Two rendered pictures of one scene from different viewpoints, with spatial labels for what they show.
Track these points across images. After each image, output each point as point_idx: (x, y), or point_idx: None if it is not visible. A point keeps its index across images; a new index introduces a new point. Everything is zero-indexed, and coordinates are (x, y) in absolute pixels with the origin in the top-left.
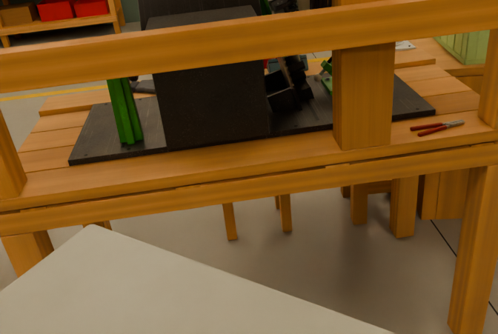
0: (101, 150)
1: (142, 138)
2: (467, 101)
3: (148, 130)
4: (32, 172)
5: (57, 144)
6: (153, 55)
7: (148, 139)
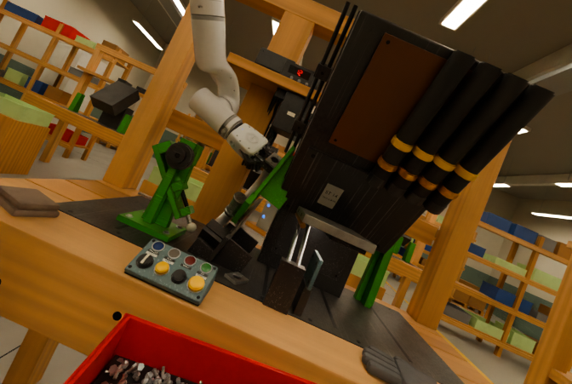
0: (380, 306)
1: (353, 295)
2: (95, 186)
3: (354, 302)
4: (420, 326)
5: (437, 350)
6: None
7: (348, 294)
